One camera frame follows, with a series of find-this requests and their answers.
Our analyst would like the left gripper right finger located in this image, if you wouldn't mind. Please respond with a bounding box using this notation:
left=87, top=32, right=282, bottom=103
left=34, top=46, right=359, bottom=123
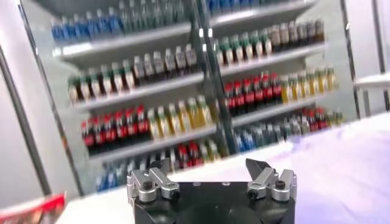
left=245, top=158, right=298, bottom=203

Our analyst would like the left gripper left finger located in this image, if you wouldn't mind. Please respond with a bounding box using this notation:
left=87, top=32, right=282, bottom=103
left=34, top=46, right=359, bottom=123
left=126, top=158, right=181, bottom=205

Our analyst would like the purple shirt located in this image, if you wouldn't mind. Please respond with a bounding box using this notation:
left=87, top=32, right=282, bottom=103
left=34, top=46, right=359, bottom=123
left=274, top=120, right=390, bottom=224

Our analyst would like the cola bottle red cap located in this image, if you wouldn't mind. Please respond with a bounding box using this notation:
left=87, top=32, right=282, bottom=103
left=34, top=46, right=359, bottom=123
left=306, top=109, right=319, bottom=132
left=91, top=117, right=107, bottom=152
left=188, top=141, right=202, bottom=167
left=261, top=73, right=274, bottom=106
left=252, top=75, right=264, bottom=109
left=135, top=105, right=151, bottom=140
left=233, top=80, right=246, bottom=114
left=224, top=82, right=236, bottom=116
left=80, top=121, right=96, bottom=155
left=315, top=107, right=328, bottom=130
left=102, top=114, right=118, bottom=149
left=270, top=72, right=283, bottom=103
left=177, top=144, right=190, bottom=169
left=124, top=108, right=140, bottom=142
left=114, top=111, right=129, bottom=145
left=243, top=78, right=255, bottom=112

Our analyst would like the water bottle blue label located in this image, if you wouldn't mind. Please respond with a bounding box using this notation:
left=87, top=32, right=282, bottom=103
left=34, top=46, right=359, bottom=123
left=85, top=12, right=99, bottom=37
left=51, top=19, right=63, bottom=43
left=96, top=9, right=110, bottom=35
left=108, top=6, right=122, bottom=33
left=243, top=129, right=255, bottom=150
left=234, top=130, right=246, bottom=153
left=73, top=14, right=87, bottom=40
left=60, top=16, right=74, bottom=41

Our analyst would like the dark tea bottle green cap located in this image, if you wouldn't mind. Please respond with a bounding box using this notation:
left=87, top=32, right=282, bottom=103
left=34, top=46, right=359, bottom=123
left=122, top=59, right=135, bottom=89
left=260, top=28, right=273, bottom=57
left=88, top=68, right=101, bottom=98
left=221, top=37, right=235, bottom=65
left=78, top=74, right=91, bottom=101
left=230, top=35, right=244, bottom=63
left=213, top=39, right=225, bottom=67
left=100, top=65, right=113, bottom=95
left=111, top=62, right=124, bottom=92
left=250, top=30, right=264, bottom=58
left=240, top=32, right=254, bottom=61
left=67, top=77, right=79, bottom=104

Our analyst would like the dark drink bottle grey label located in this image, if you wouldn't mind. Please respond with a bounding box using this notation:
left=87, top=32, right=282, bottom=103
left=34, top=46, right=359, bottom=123
left=175, top=46, right=187, bottom=76
left=152, top=51, right=165, bottom=80
left=185, top=43, right=198, bottom=74
left=143, top=53, right=155, bottom=83
left=164, top=48, right=177, bottom=79
left=133, top=55, right=146, bottom=86

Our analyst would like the red shirt bear print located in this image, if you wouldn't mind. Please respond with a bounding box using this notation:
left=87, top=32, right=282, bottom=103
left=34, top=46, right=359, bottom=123
left=0, top=193, right=67, bottom=224

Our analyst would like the dark drink bottle beige label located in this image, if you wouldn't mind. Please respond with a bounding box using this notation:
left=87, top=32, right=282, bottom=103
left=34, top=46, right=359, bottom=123
left=297, top=20, right=308, bottom=46
left=279, top=23, right=290, bottom=51
left=269, top=24, right=281, bottom=53
left=288, top=21, right=299, bottom=49
left=306, top=19, right=316, bottom=44
left=314, top=18, right=325, bottom=43

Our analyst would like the white side table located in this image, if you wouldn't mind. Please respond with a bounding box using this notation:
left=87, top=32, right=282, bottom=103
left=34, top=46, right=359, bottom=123
left=353, top=72, right=390, bottom=119

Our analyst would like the open beverage display cooler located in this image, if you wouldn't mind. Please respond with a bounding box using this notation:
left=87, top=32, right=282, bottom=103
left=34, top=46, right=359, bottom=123
left=17, top=0, right=235, bottom=197
left=191, top=0, right=363, bottom=159

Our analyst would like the clear bottle green label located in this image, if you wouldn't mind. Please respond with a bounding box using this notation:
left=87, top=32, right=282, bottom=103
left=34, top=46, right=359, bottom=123
left=161, top=0, right=174, bottom=24
left=118, top=1, right=132, bottom=31
left=129, top=0, right=143, bottom=30
left=151, top=0, right=164, bottom=26
left=172, top=0, right=186, bottom=22
left=140, top=0, right=153, bottom=27

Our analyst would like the black wall trim strip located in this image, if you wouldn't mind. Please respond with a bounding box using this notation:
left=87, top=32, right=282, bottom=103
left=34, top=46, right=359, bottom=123
left=0, top=45, right=52, bottom=195
left=370, top=0, right=390, bottom=111

